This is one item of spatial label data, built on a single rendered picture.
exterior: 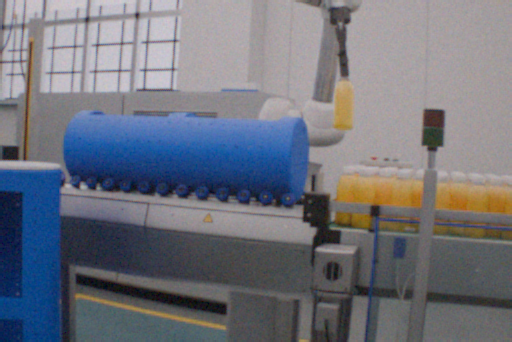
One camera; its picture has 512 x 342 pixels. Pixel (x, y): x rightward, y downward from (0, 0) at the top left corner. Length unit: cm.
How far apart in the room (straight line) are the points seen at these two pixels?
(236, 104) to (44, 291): 215
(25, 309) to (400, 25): 372
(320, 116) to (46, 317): 145
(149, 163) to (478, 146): 309
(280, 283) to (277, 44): 331
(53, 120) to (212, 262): 276
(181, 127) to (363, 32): 302
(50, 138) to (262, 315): 253
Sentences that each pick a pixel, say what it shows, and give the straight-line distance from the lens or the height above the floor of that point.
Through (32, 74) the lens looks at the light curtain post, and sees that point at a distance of 294.
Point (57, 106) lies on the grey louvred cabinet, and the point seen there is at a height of 133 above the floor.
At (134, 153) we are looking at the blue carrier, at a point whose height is 108.
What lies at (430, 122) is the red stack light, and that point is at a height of 122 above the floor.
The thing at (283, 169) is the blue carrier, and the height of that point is 106.
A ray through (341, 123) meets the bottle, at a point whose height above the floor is 122.
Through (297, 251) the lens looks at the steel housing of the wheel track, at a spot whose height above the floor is 80.
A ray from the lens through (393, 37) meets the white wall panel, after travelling 479.
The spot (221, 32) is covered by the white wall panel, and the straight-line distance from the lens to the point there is 493.
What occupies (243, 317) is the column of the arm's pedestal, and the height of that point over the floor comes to 36.
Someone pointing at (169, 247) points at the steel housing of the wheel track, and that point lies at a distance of 207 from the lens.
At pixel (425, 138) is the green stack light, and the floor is 118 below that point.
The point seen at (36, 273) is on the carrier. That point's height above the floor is 70.
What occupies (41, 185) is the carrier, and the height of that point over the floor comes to 98.
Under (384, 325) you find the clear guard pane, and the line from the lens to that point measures 176.
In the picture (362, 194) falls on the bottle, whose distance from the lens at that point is 180.
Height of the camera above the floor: 115
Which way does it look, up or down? 3 degrees down
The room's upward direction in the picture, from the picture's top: 3 degrees clockwise
